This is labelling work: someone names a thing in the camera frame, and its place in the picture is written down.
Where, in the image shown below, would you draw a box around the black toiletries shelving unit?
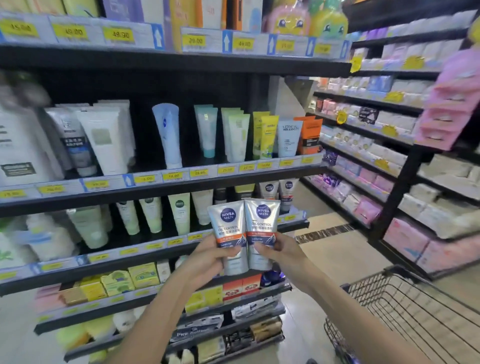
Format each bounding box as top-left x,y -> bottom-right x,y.
0,0 -> 352,364

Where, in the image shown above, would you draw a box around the yellow bath sponge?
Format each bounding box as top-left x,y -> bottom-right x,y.
56,323 -> 91,351

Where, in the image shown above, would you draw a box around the person's left forearm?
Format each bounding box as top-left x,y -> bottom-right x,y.
104,275 -> 201,364

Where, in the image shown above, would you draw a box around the wide white tube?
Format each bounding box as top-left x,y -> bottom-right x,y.
76,106 -> 131,176

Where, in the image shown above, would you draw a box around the metal wire shopping cart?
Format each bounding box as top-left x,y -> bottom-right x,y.
323,264 -> 480,364

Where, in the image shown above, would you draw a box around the yellow soap box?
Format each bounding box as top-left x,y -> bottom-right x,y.
79,277 -> 108,302
128,262 -> 161,290
100,270 -> 135,297

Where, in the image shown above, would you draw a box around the light green face wash tube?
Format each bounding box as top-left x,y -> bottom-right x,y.
221,107 -> 251,164

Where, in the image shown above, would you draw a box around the white bottle with blue label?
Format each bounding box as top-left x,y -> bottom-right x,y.
25,213 -> 76,262

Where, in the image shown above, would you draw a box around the silver face wash tube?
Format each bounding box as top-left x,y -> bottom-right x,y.
207,200 -> 250,277
244,198 -> 281,272

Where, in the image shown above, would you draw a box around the person's right hand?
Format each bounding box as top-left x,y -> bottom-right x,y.
253,232 -> 319,296

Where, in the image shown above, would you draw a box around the large white bottle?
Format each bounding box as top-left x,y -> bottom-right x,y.
0,101 -> 65,187

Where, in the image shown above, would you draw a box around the yellow green cartoon face bottle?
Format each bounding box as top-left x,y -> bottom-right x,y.
309,0 -> 349,38

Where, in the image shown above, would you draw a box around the white tube with blue print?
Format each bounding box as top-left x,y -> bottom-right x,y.
277,119 -> 303,158

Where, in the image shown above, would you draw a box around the pale green tube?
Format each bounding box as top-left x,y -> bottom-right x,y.
138,197 -> 163,234
167,193 -> 191,236
116,200 -> 140,236
191,189 -> 214,226

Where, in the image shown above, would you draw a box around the orange and black tube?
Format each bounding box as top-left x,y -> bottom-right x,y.
293,116 -> 323,156

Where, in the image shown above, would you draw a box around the hanging pink packs strip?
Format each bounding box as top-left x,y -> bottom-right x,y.
412,47 -> 480,151

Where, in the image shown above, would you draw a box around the yellow face wash tube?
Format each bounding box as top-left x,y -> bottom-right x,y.
252,111 -> 280,160

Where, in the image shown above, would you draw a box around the rows of yellow price labels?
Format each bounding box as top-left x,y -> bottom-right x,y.
0,15 -> 351,323

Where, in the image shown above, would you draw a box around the small white soap box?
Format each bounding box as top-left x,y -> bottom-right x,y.
156,259 -> 172,284

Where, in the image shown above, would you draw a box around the teal face wash tube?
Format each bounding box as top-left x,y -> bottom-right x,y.
193,104 -> 219,159

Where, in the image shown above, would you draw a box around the pink cartoon face bottle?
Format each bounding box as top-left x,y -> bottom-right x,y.
262,0 -> 311,37

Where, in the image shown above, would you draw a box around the rows of pastel pad packets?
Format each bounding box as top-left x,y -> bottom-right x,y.
305,9 -> 480,272

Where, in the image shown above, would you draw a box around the grey and white tube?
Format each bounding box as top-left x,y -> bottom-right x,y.
44,106 -> 99,178

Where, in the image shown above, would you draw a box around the white and blue tube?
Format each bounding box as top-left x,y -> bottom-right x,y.
152,103 -> 184,170

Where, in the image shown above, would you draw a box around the person's left hand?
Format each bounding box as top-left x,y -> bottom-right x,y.
174,234 -> 243,297

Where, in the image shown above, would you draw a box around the black shelving unit with packets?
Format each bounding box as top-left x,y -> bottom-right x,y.
302,0 -> 480,282

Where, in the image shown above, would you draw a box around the silver tube on shelf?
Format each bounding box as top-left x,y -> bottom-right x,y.
279,178 -> 300,215
259,181 -> 280,200

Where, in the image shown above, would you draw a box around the red and orange soap box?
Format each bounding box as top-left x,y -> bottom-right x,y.
241,274 -> 262,295
222,279 -> 243,303

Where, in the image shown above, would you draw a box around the plain yellow box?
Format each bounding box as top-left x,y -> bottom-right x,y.
185,285 -> 224,314

